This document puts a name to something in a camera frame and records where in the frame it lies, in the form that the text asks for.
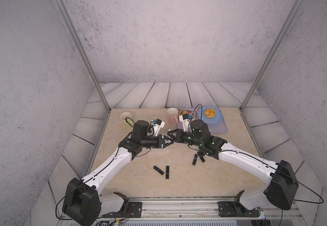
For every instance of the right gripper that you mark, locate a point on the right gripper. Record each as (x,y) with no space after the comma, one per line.
(179,136)

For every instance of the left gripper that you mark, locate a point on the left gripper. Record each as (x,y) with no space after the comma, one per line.
(160,141)

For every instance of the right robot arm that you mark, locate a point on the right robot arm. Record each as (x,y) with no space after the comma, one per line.
(281,184)

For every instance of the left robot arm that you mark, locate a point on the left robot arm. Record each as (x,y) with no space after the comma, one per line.
(83,201)

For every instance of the pink mug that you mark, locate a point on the pink mug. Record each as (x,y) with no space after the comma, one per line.
(172,115)

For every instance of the colourful snack bag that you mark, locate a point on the colourful snack bag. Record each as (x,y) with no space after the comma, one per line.
(191,113)

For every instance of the bread roll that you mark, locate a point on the bread roll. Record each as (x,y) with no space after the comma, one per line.
(210,113)

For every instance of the blue plate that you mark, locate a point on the blue plate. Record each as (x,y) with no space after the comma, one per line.
(215,120)

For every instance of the green mug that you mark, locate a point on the green mug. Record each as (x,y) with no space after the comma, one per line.
(127,120)

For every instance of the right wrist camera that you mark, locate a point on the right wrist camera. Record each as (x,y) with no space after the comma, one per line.
(185,119)

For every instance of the aluminium rail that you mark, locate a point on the aluminium rail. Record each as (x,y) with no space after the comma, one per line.
(201,211)

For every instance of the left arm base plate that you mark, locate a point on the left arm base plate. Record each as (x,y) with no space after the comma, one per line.
(129,210)

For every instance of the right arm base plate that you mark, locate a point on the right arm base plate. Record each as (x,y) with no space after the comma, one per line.
(235,209)

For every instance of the left frame post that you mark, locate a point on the left frame post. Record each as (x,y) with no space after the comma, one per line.
(80,50)

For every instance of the frame post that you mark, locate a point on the frame post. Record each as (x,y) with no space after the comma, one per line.
(80,50)
(293,13)

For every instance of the right frame post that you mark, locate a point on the right frame post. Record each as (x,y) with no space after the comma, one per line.
(293,13)

